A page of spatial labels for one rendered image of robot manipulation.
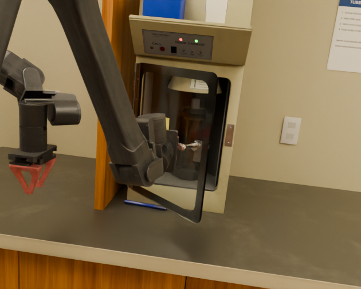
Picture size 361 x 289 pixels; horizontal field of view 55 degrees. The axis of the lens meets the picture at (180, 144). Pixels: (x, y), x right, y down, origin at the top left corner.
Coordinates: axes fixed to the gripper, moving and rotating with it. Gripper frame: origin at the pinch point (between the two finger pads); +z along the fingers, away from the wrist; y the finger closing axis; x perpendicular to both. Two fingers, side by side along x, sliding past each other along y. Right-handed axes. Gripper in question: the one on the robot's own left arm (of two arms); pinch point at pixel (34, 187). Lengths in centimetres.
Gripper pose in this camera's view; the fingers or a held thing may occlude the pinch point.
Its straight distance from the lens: 88.0
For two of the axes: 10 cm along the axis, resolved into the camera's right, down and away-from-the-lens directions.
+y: 1.1, -2.4, 9.7
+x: -9.9, -1.2, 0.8
